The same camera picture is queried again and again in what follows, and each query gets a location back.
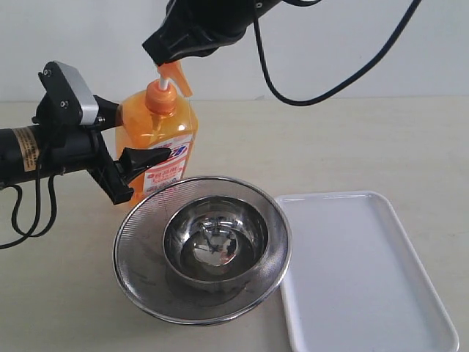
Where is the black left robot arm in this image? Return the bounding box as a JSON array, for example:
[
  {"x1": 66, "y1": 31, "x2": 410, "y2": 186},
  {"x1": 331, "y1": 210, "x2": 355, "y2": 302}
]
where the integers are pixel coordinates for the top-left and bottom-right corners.
[{"x1": 1, "y1": 96, "x2": 171, "y2": 205}]

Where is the steel mesh strainer basket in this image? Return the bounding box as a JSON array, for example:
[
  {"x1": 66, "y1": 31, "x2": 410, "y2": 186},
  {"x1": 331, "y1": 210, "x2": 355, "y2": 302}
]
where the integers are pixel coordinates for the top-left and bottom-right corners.
[{"x1": 113, "y1": 175, "x2": 292, "y2": 326}]

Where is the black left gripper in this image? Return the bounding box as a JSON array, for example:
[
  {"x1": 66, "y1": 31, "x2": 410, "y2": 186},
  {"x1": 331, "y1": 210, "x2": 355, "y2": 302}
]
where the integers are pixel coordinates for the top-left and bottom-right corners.
[{"x1": 32, "y1": 95, "x2": 171, "y2": 205}]

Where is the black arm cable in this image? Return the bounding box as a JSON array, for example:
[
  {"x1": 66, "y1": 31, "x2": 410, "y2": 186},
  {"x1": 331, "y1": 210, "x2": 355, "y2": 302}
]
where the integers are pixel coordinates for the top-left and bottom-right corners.
[
  {"x1": 253, "y1": 0, "x2": 422, "y2": 106},
  {"x1": 0, "y1": 135, "x2": 59, "y2": 250}
]

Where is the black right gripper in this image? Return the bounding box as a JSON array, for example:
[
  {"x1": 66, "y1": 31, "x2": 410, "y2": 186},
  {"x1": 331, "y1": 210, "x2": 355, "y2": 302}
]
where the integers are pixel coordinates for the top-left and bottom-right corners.
[{"x1": 141, "y1": 0, "x2": 280, "y2": 66}]

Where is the orange dish soap bottle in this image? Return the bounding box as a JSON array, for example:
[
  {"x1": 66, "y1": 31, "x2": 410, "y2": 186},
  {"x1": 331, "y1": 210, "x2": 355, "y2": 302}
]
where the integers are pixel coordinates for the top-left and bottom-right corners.
[{"x1": 115, "y1": 61, "x2": 199, "y2": 205}]

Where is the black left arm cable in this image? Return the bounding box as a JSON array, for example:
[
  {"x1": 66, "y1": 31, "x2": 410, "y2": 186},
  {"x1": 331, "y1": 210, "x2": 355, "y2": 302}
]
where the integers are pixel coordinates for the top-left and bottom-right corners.
[{"x1": 0, "y1": 135, "x2": 59, "y2": 250}]

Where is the small stainless steel bowl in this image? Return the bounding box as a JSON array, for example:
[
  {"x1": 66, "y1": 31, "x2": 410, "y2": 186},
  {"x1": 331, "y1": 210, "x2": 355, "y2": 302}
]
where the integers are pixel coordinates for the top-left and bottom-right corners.
[{"x1": 162, "y1": 195, "x2": 269, "y2": 292}]

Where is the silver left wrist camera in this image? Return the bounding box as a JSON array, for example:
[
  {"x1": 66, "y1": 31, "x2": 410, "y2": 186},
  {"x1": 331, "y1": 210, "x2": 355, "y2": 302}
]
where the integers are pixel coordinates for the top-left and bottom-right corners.
[{"x1": 38, "y1": 61, "x2": 99, "y2": 126}]

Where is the white rectangular plastic tray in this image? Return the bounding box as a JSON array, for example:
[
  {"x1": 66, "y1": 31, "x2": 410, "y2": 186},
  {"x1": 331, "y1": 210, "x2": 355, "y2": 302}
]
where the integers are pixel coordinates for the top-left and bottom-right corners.
[{"x1": 277, "y1": 191, "x2": 459, "y2": 351}]

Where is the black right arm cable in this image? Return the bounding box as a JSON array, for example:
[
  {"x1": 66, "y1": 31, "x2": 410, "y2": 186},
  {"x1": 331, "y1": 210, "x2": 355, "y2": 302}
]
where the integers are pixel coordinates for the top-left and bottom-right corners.
[{"x1": 253, "y1": 0, "x2": 422, "y2": 106}]

